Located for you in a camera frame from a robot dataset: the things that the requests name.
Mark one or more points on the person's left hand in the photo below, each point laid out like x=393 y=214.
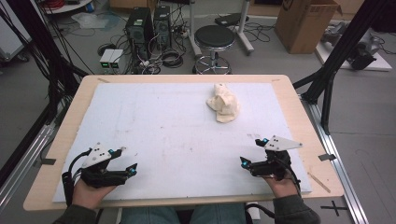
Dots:
x=88 y=196

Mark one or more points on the round white table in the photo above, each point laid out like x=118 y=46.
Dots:
x=67 y=6

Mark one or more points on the person's right hand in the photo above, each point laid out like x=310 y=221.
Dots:
x=283 y=188

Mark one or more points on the white metal desk leg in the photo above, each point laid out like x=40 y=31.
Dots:
x=193 y=28
x=244 y=28

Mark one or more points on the white power supply box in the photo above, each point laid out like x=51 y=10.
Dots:
x=106 y=59
x=116 y=59

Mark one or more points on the grey and black robot equipment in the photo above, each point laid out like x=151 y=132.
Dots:
x=361 y=53

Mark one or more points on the person's left leg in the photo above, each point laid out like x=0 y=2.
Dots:
x=149 y=216

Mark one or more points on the large black computer tower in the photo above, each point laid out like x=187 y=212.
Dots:
x=138 y=34

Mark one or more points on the brown cardboard box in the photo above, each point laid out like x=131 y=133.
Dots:
x=303 y=26

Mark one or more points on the aluminium rail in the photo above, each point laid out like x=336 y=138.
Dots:
x=339 y=168
x=25 y=158

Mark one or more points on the slim black computer tower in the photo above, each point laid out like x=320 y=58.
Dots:
x=162 y=26

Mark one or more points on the black round stool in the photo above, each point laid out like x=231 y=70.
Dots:
x=214 y=36

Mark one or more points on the thin wooden stick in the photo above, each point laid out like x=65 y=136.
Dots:
x=319 y=182

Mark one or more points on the person's leg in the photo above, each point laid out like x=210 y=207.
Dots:
x=218 y=214
x=149 y=216

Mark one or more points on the clear plastic sheet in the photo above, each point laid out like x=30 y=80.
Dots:
x=90 y=20

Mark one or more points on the black metal frame stand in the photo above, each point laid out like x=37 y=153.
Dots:
x=339 y=53
x=34 y=37

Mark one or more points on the white floor board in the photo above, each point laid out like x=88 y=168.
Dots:
x=378 y=63

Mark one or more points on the black flat foot pedal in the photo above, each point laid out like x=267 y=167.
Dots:
x=230 y=19

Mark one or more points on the light wooden table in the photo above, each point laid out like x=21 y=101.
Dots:
x=314 y=124

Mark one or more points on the person's right leg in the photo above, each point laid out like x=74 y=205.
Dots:
x=218 y=214

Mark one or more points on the white panel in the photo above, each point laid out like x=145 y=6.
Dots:
x=9 y=37

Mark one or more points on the cream cotton cloth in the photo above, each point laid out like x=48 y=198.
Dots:
x=224 y=104

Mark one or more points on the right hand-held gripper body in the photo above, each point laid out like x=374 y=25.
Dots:
x=274 y=166

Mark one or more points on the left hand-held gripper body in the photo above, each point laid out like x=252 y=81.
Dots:
x=99 y=175

